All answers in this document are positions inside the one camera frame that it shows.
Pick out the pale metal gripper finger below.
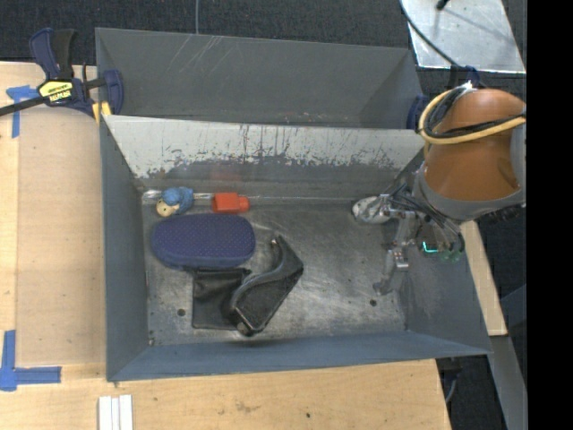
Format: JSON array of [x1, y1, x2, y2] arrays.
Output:
[[372, 248, 399, 296], [387, 257, 411, 293]]

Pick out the grey metal bin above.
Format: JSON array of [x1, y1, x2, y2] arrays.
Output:
[[93, 27, 493, 383]]

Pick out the red-orange small block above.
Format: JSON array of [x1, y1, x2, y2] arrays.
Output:
[[210, 192, 251, 214]]

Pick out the blue dotted oval case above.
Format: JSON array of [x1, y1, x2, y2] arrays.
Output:
[[150, 212, 257, 271]]

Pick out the black cloth pouch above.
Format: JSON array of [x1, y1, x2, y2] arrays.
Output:
[[191, 266, 252, 331]]

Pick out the blue and beige toy animal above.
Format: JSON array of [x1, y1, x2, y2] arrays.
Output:
[[155, 185, 196, 219]]

